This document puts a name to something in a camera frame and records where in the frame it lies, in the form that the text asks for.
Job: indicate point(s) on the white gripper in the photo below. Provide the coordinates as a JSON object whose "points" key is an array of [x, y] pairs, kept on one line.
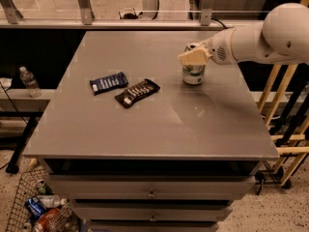
{"points": [[219, 50]]}

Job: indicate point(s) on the green white 7up can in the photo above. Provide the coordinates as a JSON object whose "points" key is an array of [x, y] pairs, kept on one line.
{"points": [[193, 75]]}

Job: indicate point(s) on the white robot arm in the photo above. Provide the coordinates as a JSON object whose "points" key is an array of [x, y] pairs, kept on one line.
{"points": [[281, 38]]}

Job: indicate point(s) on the green can in basket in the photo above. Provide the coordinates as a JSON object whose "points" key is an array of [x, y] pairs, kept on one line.
{"points": [[43, 188]]}

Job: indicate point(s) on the red soda can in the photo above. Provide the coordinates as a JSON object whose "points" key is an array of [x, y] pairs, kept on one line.
{"points": [[41, 223]]}

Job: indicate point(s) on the black snack bar wrapper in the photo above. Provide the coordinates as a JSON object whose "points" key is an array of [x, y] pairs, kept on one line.
{"points": [[136, 93]]}

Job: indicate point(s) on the blue snack bar wrapper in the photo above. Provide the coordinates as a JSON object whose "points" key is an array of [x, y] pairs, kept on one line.
{"points": [[109, 83]]}

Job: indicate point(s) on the wooden rolling rack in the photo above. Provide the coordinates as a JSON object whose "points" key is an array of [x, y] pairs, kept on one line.
{"points": [[289, 134]]}

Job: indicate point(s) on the grey drawer cabinet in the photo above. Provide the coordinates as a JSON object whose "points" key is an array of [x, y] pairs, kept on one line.
{"points": [[174, 161]]}

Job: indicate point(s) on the clear plastic water bottle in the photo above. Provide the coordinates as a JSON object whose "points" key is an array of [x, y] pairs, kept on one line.
{"points": [[30, 82]]}

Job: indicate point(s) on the grey side bench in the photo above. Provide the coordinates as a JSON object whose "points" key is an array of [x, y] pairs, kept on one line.
{"points": [[17, 103]]}

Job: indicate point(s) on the plastic bottle in basket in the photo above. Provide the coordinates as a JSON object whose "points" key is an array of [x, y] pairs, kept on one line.
{"points": [[52, 201]]}

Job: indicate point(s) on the metal railing frame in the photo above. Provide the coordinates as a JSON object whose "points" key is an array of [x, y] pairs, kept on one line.
{"points": [[103, 14]]}

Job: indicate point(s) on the black wire basket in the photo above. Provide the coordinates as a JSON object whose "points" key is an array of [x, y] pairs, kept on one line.
{"points": [[21, 220]]}

